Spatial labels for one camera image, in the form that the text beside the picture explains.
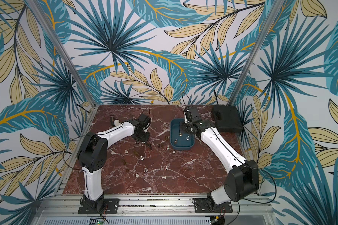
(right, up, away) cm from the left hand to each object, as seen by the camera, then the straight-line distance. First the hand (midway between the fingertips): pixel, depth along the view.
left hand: (144, 139), depth 95 cm
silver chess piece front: (+3, -17, -10) cm, 20 cm away
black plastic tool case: (+61, +14, +12) cm, 64 cm away
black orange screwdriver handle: (-26, +12, +12) cm, 31 cm away
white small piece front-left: (-2, -20, -11) cm, 23 cm away
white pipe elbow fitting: (-21, +11, +9) cm, 26 cm away
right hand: (+25, +10, -11) cm, 29 cm away
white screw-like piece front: (+14, -21, -12) cm, 28 cm away
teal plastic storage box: (+25, -2, +4) cm, 25 cm away
